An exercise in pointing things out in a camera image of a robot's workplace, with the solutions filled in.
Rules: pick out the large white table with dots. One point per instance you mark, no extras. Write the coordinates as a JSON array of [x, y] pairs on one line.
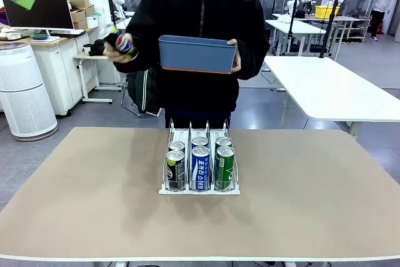
[[328, 88]]

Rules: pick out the blue Pocari Sweat can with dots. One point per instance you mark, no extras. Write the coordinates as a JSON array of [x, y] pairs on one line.
[[200, 170], [200, 141]]

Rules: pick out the blue plastic bin orange trim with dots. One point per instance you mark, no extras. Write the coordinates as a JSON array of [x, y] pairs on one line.
[[193, 54]]

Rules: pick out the bystander in dark trousers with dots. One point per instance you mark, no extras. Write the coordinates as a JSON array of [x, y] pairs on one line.
[[382, 1]]

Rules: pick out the person in black jacket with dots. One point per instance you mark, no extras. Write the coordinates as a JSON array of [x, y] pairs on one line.
[[193, 13]]

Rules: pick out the metal frame chair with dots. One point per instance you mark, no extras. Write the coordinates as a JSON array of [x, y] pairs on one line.
[[131, 110]]

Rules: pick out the black tripod pole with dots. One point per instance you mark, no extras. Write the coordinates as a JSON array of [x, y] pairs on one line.
[[329, 26]]

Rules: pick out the red fire extinguisher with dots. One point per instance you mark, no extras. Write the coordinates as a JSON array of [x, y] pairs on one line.
[[379, 27]]

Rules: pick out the white cylindrical air purifier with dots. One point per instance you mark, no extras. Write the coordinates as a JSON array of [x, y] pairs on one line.
[[25, 92]]

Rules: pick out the white side table wood top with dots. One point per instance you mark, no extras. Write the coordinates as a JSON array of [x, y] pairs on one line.
[[89, 57]]

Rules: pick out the black hat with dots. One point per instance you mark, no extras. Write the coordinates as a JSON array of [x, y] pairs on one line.
[[95, 47]]

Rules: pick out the dark jacket with white stripes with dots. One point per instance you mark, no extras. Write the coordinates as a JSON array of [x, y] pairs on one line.
[[145, 92]]

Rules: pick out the person left forearm black sleeve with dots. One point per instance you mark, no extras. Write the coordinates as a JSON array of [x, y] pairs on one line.
[[253, 67]]

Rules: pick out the person right forearm black sleeve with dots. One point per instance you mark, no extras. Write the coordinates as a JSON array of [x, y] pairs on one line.
[[137, 65]]

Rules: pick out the brown cardboard box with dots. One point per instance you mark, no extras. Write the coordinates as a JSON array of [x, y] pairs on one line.
[[78, 15], [80, 25], [78, 0]]

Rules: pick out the green cider can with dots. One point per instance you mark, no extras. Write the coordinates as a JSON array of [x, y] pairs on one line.
[[223, 141], [224, 170]]

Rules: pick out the black computer monitor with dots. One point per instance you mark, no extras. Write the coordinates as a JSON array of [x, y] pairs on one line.
[[43, 10]]

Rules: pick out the small white box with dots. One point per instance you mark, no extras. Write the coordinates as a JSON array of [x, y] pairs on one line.
[[92, 22]]

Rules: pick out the white cabinet desk wood top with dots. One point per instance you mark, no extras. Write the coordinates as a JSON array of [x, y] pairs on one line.
[[62, 73]]

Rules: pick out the black keyboard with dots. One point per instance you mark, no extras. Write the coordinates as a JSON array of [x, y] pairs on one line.
[[67, 33]]

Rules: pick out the yellow plastic bin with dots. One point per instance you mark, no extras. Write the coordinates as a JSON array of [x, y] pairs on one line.
[[326, 12]]

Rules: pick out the green bowl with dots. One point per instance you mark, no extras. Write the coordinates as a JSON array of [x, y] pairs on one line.
[[40, 35]]

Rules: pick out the white background desk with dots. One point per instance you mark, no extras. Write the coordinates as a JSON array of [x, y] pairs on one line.
[[290, 26]]

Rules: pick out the person left hand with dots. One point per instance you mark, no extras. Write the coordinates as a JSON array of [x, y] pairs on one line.
[[237, 60]]

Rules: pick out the person right hand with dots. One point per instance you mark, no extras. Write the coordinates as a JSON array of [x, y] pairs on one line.
[[114, 56]]

